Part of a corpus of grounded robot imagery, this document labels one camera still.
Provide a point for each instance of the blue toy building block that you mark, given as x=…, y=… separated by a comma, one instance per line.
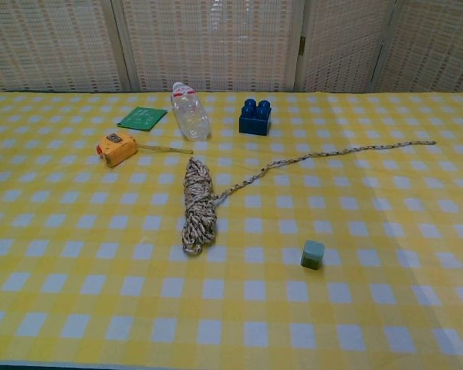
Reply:
x=254, y=125

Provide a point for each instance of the clear plastic water bottle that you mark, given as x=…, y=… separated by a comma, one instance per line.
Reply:
x=191, y=115

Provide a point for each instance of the small grey-green cube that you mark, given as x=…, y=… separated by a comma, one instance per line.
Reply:
x=312, y=256

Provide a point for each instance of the green printed card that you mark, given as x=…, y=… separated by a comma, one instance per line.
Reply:
x=142, y=118

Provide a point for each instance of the orange tape measure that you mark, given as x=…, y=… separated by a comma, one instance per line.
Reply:
x=115, y=151

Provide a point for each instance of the yellow white checkered tablecloth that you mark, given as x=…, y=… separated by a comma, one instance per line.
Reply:
x=100, y=216

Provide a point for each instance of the beige woven folding screen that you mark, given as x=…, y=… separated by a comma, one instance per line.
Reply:
x=216, y=38

